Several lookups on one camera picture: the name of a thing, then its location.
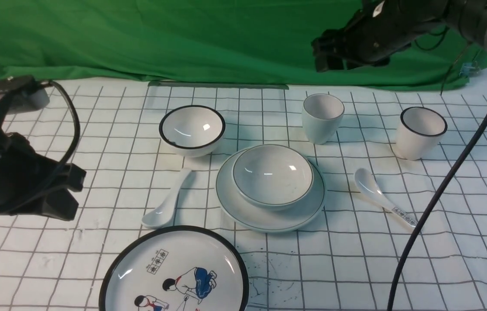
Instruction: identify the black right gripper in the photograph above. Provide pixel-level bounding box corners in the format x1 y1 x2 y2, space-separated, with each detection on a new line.
311 0 448 73

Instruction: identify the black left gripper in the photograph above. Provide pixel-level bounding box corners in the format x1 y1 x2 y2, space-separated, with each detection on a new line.
0 129 86 221

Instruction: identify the pale green cup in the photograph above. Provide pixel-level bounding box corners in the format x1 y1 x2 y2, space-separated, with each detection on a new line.
301 94 345 144

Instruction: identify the plain white ceramic spoon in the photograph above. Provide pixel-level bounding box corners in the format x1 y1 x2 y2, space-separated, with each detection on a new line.
141 168 192 229

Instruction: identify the pale green-rimmed bowl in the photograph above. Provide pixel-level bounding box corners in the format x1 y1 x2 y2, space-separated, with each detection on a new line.
231 144 315 210

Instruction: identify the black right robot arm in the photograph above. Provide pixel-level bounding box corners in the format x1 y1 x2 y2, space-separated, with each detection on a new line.
311 0 487 72

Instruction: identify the green backdrop cloth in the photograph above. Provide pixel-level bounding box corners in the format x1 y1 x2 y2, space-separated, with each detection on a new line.
0 0 466 91

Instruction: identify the black-rimmed white cup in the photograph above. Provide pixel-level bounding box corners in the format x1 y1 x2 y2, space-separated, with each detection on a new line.
395 107 448 161

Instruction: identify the black-rimmed cartoon plate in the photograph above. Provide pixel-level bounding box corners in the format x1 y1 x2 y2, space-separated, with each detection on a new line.
98 225 250 311

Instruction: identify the blue metal clip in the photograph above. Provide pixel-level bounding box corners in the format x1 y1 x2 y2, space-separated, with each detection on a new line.
459 62 481 77

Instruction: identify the white spoon with print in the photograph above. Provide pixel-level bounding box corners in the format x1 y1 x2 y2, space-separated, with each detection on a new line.
354 168 417 228

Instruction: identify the black-rimmed white bowl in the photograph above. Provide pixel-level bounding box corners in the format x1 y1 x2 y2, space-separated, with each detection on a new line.
158 105 227 158

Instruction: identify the pale green-rimmed plate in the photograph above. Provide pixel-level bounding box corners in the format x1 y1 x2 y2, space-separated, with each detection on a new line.
216 148 326 233

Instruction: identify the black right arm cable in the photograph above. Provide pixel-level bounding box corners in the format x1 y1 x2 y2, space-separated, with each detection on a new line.
0 80 82 221

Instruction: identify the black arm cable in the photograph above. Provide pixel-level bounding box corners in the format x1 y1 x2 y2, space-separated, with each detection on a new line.
0 80 82 221
387 56 487 311

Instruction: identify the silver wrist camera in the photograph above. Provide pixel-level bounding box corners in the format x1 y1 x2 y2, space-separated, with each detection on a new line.
0 75 50 121

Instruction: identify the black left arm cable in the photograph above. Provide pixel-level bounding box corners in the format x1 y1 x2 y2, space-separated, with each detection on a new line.
387 56 487 311

